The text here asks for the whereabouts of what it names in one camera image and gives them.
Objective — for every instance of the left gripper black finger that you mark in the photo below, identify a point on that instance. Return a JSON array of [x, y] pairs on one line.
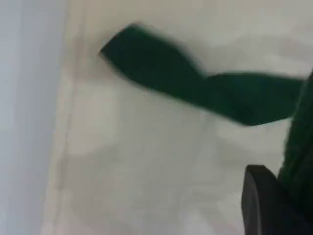
[[264, 210]]

